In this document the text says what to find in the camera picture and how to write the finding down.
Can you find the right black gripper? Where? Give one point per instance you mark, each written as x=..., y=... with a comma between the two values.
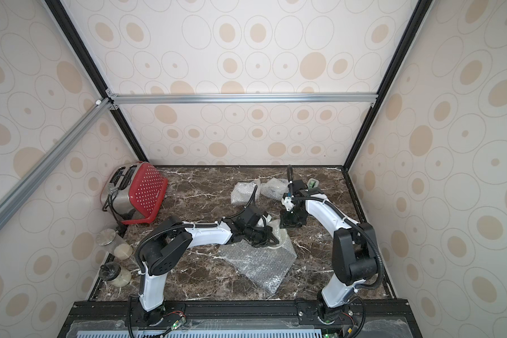
x=291, y=213

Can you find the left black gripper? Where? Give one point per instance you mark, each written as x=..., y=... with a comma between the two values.
x=268, y=236

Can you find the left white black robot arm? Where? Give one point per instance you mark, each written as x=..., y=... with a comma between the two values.
x=161, y=250

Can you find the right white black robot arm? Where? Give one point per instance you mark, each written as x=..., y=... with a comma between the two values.
x=356, y=260

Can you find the white green small device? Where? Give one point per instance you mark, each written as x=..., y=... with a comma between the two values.
x=313, y=183

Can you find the red silver toaster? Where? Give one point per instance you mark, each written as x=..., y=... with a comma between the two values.
x=134, y=193

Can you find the lower glass jar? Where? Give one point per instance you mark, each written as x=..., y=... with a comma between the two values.
x=115, y=274

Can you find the glass jar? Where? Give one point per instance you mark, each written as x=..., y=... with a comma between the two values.
x=114, y=244
x=115, y=274

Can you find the upper glass jar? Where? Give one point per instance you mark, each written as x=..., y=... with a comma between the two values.
x=114, y=244

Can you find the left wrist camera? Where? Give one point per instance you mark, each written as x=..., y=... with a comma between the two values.
x=253, y=217

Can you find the horizontal aluminium frame bar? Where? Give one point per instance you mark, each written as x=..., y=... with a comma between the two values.
x=257, y=98

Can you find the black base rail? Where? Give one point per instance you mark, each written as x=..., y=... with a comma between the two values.
x=296, y=318

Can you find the diagonal aluminium frame bar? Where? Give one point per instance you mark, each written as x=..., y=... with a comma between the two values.
x=20, y=193

